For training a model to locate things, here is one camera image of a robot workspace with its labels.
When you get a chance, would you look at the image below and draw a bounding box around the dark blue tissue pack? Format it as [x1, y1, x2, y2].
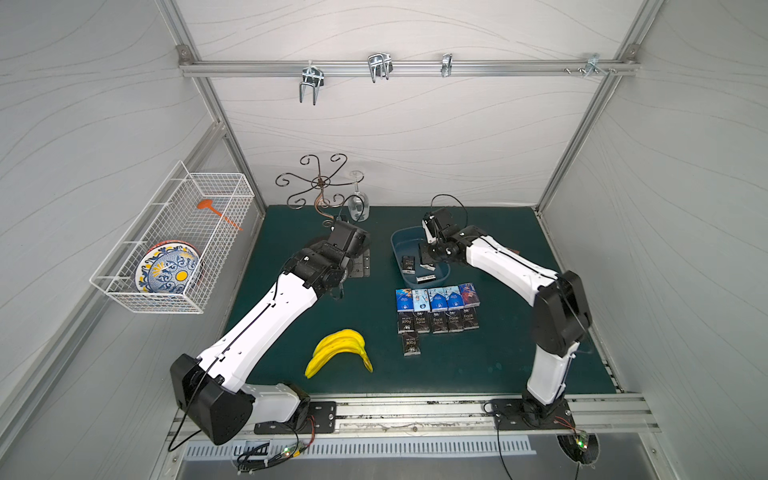
[395, 289, 414, 312]

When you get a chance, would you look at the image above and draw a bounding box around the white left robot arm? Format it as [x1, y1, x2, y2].
[170, 221, 369, 445]

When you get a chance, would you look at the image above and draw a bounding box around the metal hook right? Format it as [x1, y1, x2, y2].
[563, 53, 617, 78]

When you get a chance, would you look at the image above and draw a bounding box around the orange spatula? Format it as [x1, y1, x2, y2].
[197, 199, 242, 231]

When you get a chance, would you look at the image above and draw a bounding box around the white wire basket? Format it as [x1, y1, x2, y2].
[90, 162, 254, 314]

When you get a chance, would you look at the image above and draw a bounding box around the light blue tissue pack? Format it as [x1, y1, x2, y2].
[428, 287, 448, 312]
[444, 286, 465, 310]

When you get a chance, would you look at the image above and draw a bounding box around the aluminium top rail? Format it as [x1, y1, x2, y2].
[179, 54, 641, 81]

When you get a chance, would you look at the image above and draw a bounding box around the red blue tissue pack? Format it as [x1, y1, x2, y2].
[458, 283, 480, 308]

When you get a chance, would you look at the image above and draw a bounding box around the black tissue pack top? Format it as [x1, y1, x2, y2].
[462, 307, 479, 330]

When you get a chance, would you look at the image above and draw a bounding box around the copper glass rack stand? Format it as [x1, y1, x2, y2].
[274, 153, 360, 230]

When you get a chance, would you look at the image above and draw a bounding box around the metal hook left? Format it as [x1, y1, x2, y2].
[299, 65, 325, 105]

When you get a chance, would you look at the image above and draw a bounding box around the metal hook middle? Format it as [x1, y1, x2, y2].
[367, 53, 393, 83]

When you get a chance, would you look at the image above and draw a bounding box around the blue yellow patterned plate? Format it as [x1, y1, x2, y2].
[135, 241, 200, 294]

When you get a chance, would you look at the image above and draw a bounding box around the metal hook small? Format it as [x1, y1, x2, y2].
[440, 53, 453, 78]

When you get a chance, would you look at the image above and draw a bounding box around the white blue tissue pack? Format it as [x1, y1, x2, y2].
[412, 289, 431, 312]

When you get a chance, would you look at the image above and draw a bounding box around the teal storage box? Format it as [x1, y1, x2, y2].
[391, 226, 451, 288]

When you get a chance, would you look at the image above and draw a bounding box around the yellow banana bunch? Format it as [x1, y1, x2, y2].
[304, 329, 374, 379]

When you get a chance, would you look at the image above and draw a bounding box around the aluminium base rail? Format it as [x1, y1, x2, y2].
[307, 393, 661, 437]

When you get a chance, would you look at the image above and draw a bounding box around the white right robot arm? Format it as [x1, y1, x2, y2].
[422, 225, 592, 426]

